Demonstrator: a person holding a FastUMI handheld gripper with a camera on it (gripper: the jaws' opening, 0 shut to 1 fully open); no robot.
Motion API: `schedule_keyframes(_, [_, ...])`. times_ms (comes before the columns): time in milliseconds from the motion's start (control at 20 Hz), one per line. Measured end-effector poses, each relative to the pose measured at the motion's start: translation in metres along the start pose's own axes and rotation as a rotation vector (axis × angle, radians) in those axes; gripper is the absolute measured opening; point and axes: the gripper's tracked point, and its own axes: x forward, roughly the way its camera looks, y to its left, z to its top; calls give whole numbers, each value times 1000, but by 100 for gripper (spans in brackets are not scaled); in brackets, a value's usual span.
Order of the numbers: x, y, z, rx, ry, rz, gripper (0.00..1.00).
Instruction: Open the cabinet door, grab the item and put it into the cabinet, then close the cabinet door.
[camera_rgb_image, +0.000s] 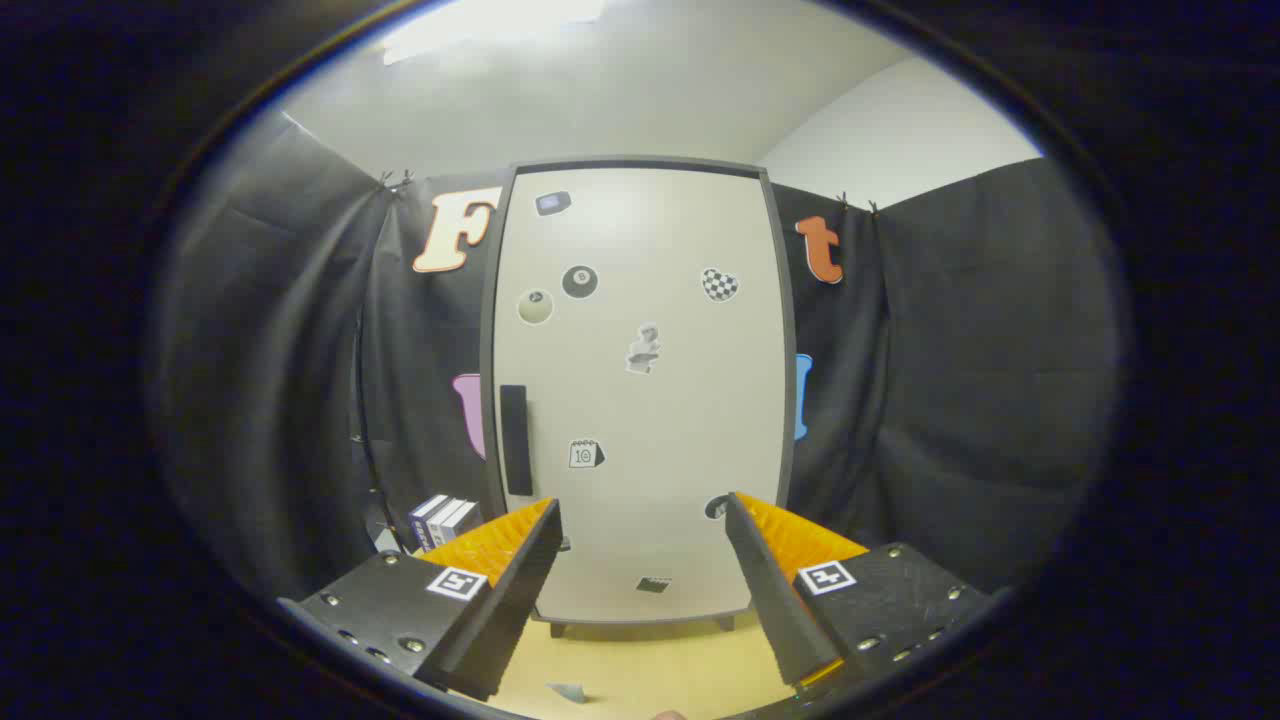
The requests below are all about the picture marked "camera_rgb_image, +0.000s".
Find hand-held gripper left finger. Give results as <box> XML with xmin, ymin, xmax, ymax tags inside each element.
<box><xmin>278</xmin><ymin>497</ymin><xmax>564</xmax><ymax>703</ymax></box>

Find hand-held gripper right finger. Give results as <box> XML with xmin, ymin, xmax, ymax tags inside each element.
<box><xmin>724</xmin><ymin>491</ymin><xmax>1001</xmax><ymax>699</ymax></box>

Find black door handle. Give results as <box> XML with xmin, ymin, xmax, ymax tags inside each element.
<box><xmin>500</xmin><ymin>385</ymin><xmax>529</xmax><ymax>497</ymax></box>

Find grey cabinet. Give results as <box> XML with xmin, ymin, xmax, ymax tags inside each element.
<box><xmin>478</xmin><ymin>155</ymin><xmax>798</xmax><ymax>638</ymax></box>

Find black backdrop cloth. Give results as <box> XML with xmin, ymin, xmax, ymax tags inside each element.
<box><xmin>150</xmin><ymin>110</ymin><xmax>1121</xmax><ymax>601</ymax></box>

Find ceiling light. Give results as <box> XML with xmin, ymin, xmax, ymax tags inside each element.
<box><xmin>380</xmin><ymin>0</ymin><xmax>606</xmax><ymax>66</ymax></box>

